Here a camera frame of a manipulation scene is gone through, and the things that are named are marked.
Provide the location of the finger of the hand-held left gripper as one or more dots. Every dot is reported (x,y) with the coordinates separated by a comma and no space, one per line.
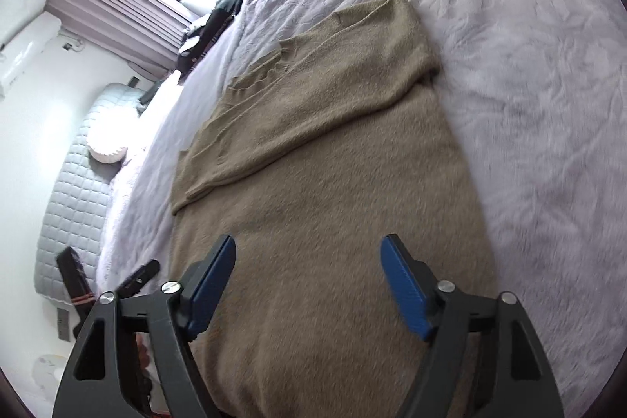
(139,277)

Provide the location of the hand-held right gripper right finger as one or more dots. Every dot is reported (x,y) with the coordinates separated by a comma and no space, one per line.
(404,286)

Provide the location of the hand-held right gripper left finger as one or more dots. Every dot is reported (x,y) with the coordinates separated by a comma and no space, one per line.
(210,286)

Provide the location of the brown knit sweater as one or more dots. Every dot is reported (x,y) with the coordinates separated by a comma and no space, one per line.
(318,153)

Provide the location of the grey quilted headboard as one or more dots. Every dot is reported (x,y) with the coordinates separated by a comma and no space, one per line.
(73,202)

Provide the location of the white round object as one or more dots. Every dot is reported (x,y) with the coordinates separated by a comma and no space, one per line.
(51,366)

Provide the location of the white round pillow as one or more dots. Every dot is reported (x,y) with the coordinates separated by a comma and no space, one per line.
(108,151)

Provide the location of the white duvet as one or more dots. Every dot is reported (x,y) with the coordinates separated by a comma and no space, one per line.
(196,80)

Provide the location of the white air conditioner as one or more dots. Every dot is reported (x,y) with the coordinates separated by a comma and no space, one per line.
(24,55)

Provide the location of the lavender embossed blanket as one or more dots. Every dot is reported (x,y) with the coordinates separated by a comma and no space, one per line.
(514,80)

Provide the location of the black jacket plaid lining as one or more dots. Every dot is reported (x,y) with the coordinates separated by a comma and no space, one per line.
(220,16)

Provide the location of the grey pleated curtain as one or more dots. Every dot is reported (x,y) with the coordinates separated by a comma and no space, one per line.
(112,6)

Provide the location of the grey wall socket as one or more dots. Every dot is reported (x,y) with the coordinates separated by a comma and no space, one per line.
(62,325)

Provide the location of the dark wall switch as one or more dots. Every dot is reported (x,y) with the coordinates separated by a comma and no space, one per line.
(133,81)

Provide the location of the black wall plug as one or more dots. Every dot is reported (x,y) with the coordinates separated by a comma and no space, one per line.
(72,46)

